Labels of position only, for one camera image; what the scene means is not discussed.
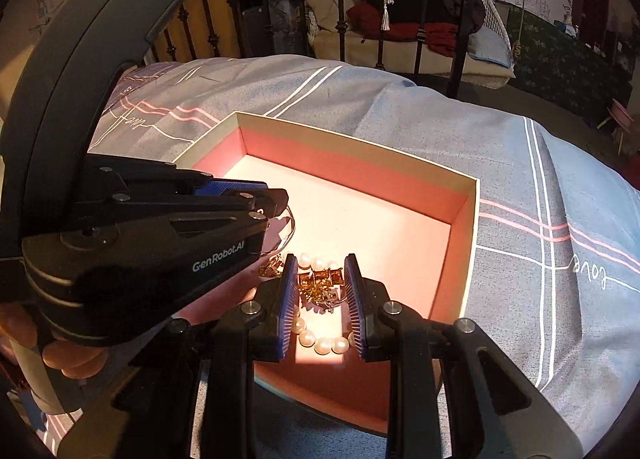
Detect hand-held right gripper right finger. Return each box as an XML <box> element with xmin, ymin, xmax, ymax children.
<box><xmin>344</xmin><ymin>253</ymin><xmax>586</xmax><ymax>459</ymax></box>

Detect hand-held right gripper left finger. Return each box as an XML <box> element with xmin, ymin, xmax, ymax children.
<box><xmin>60</xmin><ymin>254</ymin><xmax>299</xmax><ymax>459</ymax></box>

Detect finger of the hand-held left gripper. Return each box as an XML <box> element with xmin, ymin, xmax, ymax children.
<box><xmin>75</xmin><ymin>189</ymin><xmax>290</xmax><ymax>240</ymax></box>
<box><xmin>85</xmin><ymin>154</ymin><xmax>268</xmax><ymax>200</ymax></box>

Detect thin silver bangle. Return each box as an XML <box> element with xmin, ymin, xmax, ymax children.
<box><xmin>260</xmin><ymin>204</ymin><xmax>297</xmax><ymax>260</ymax></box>

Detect gold chain bracelet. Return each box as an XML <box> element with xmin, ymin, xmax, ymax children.
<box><xmin>260</xmin><ymin>254</ymin><xmax>348</xmax><ymax>312</ymax></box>

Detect white pearl bracelet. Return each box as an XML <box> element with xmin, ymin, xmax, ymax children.
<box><xmin>287</xmin><ymin>253</ymin><xmax>358</xmax><ymax>356</ymax></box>

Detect pale green box pink inside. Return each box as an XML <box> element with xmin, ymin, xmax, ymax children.
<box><xmin>172</xmin><ymin>112</ymin><xmax>482</xmax><ymax>437</ymax></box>

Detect person's left hand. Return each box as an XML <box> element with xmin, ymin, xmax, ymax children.
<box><xmin>0</xmin><ymin>255</ymin><xmax>263</xmax><ymax>381</ymax></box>

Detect beige cushion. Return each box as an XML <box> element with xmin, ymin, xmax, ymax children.
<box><xmin>306</xmin><ymin>0</ymin><xmax>352</xmax><ymax>36</ymax></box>

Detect red clothes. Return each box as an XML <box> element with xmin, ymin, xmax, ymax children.
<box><xmin>347</xmin><ymin>4</ymin><xmax>459</xmax><ymax>58</ymax></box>

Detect white wicker swing chair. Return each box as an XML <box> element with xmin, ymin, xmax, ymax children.
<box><xmin>305</xmin><ymin>0</ymin><xmax>518</xmax><ymax>90</ymax></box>

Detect light blue cushion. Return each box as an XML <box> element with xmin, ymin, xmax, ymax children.
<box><xmin>467</xmin><ymin>29</ymin><xmax>514</xmax><ymax>66</ymax></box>

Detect green floral counter cloth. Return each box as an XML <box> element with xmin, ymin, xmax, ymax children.
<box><xmin>506</xmin><ymin>6</ymin><xmax>634</xmax><ymax>111</ymax></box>

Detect pink stool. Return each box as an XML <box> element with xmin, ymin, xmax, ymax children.
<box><xmin>597</xmin><ymin>99</ymin><xmax>637</xmax><ymax>156</ymax></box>

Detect black iron bed frame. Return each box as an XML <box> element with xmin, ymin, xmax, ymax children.
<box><xmin>150</xmin><ymin>0</ymin><xmax>481</xmax><ymax>100</ymax></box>

